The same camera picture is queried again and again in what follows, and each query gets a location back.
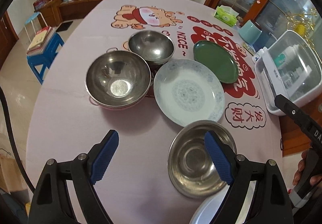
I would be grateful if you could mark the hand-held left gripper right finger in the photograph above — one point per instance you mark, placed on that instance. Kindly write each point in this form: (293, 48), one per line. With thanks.
(218, 161)

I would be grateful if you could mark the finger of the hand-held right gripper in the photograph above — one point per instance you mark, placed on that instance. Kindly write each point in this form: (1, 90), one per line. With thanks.
(293, 112)

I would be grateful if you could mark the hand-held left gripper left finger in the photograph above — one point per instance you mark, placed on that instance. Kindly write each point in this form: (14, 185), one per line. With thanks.
(105, 158)

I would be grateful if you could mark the plain steel bowl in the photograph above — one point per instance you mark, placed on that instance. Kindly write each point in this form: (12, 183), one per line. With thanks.
(191, 161)

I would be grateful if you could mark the plain white plate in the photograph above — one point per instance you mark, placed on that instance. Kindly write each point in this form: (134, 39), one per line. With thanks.
(208, 210)

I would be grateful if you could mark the blue patterned white plate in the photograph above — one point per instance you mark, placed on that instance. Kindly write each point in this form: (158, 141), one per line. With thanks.
(188, 93)

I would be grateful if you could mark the pink-sided steel bowl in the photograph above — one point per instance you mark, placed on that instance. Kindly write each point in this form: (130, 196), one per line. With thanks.
(118, 80)

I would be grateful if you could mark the green plate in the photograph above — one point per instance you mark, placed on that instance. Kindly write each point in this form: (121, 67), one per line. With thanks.
(216, 63)

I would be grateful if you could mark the dark-sided steel bowl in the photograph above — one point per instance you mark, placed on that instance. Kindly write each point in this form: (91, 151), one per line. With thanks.
(151, 45)

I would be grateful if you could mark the person's right hand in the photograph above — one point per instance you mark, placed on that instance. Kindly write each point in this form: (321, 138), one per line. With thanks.
(299, 171)

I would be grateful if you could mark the white clear-lid storage box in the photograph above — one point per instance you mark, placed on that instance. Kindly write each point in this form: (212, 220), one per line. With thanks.
(265, 88)

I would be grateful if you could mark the printed pink tablecloth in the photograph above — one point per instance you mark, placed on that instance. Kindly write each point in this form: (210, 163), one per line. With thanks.
(75, 118)

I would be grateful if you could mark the white lotion bottle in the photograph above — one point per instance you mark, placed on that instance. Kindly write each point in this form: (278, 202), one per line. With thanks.
(283, 59)

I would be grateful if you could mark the glittery coaster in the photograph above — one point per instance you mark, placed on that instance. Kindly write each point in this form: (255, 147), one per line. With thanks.
(249, 48)

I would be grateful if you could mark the teal container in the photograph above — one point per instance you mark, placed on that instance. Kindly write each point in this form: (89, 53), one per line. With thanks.
(249, 32)

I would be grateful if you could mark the tan cardboard box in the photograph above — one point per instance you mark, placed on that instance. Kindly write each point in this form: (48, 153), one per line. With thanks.
(10, 171)

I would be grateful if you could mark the green tissue pack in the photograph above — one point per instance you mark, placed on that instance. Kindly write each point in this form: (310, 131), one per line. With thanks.
(226, 16)

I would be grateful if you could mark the blue plastic stool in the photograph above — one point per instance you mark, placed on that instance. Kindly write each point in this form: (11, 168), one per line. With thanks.
(54, 42)

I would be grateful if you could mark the stack of books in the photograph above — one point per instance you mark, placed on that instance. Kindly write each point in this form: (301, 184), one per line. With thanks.
(40, 37)

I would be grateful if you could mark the dark floor mat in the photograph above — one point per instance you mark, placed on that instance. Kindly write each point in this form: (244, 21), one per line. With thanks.
(64, 25)

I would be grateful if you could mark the wooden television cabinet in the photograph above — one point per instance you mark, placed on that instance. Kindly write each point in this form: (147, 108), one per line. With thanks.
(73, 6)

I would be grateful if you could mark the wooden door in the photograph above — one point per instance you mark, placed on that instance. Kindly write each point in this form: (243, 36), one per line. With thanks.
(7, 35)

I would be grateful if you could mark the white stool with blue seat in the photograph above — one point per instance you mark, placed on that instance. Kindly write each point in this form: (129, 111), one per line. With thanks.
(32, 16)

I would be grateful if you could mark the red printed box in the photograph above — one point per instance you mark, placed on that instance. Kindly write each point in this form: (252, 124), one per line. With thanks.
(40, 3)

